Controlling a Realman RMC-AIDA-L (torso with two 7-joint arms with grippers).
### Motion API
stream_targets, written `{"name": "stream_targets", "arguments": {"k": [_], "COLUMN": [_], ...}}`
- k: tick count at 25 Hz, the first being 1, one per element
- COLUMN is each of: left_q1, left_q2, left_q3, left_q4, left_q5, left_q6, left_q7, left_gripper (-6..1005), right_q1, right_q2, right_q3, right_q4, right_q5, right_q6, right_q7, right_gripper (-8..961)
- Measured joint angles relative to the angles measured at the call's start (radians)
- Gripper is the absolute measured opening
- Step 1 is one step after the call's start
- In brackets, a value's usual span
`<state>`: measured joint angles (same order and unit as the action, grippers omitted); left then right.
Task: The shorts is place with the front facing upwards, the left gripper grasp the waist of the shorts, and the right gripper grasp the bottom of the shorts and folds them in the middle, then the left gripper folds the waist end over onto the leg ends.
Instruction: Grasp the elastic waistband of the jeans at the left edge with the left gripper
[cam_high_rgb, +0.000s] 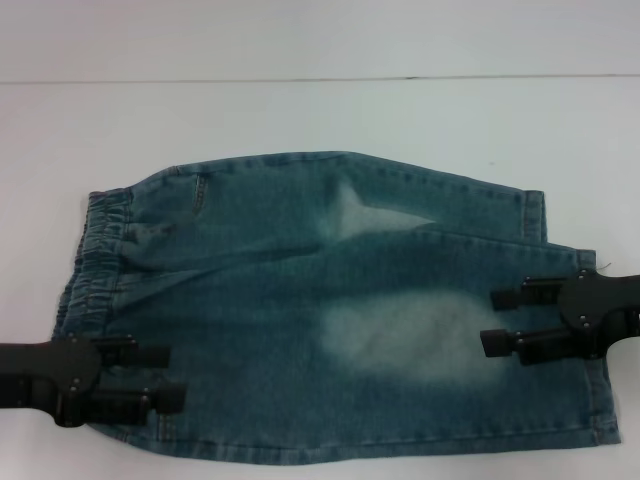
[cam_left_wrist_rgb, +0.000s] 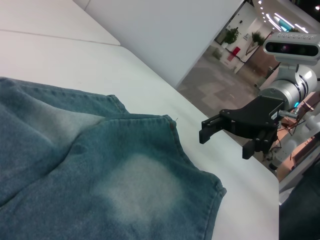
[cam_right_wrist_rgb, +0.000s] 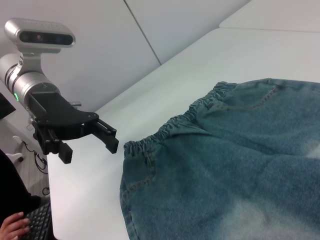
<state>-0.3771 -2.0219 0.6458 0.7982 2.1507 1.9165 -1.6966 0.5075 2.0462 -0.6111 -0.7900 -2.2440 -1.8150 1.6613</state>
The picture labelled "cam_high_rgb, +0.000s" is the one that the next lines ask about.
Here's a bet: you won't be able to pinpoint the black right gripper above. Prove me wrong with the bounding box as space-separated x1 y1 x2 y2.
479 268 640 367

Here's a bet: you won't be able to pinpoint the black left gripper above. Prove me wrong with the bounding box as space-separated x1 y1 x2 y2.
0 335 188 429

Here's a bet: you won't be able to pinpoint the blue denim shorts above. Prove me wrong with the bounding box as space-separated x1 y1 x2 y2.
55 148 624 480

